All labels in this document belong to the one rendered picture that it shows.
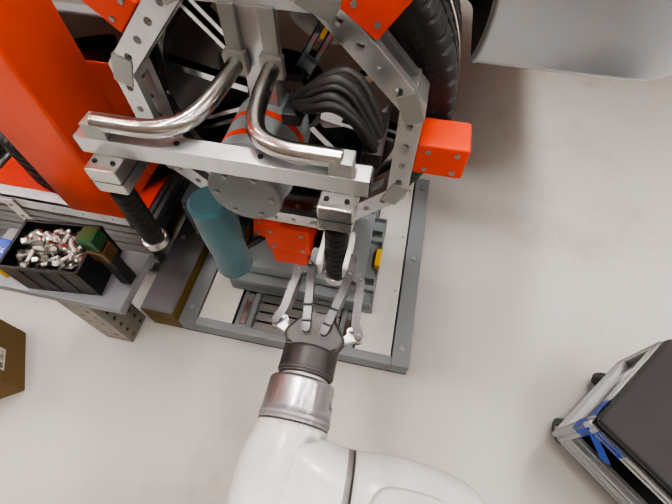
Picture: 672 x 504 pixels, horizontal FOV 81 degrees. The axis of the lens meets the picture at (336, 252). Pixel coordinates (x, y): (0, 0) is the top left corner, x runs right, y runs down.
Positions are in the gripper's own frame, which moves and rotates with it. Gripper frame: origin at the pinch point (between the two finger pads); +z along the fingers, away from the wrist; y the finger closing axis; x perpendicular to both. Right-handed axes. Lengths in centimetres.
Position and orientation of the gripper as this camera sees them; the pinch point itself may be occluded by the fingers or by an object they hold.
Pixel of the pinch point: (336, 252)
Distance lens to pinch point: 62.7
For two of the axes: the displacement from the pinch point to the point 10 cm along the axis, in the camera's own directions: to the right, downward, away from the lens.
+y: 9.8, 1.8, -1.1
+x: 0.0, -5.3, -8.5
